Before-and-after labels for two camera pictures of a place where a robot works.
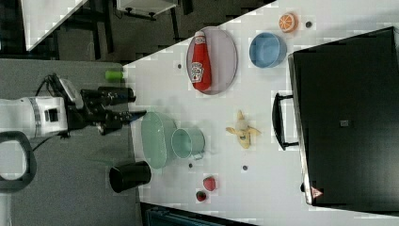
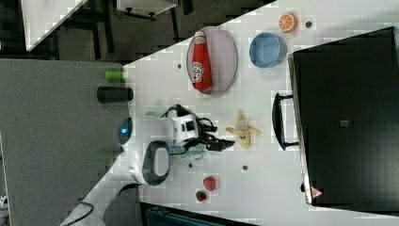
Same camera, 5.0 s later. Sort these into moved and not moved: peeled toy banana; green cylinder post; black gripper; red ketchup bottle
Moved: black gripper
Not moved: red ketchup bottle; green cylinder post; peeled toy banana
